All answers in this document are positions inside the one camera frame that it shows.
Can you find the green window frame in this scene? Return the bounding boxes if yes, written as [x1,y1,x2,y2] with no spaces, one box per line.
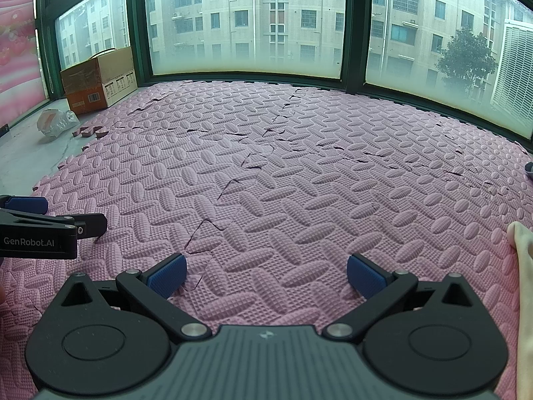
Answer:
[35,0,533,142]

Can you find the clear plastic bag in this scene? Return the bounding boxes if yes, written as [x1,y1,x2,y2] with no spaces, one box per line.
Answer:
[37,108,80,141]

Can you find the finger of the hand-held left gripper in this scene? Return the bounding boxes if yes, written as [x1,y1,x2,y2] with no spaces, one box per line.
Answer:
[0,210,108,242]
[0,195,48,213]

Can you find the outdoor air conditioner unit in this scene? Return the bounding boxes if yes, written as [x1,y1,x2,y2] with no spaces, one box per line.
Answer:
[491,19,533,112]

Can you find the pink printed curtain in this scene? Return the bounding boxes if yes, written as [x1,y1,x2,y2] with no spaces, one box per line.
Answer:
[0,0,46,111]

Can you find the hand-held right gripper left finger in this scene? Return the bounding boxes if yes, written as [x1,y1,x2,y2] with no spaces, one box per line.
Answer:
[60,253,212,341]

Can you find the cardboard box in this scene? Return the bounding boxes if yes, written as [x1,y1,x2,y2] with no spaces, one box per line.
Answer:
[60,47,138,116]

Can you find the pink foam floor mat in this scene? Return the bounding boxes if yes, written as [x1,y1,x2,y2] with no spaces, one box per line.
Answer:
[0,79,533,400]

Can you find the tree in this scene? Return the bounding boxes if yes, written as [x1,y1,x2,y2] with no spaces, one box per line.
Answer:
[435,28,499,101]

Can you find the beige apartment building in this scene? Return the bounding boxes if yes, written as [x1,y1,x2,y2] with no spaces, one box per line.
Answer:
[56,0,533,92]

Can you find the cream long-sleeved top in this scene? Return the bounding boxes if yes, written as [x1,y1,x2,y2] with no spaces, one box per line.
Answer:
[507,221,533,400]

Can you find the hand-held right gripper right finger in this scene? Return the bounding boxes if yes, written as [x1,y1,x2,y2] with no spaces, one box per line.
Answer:
[324,253,475,341]

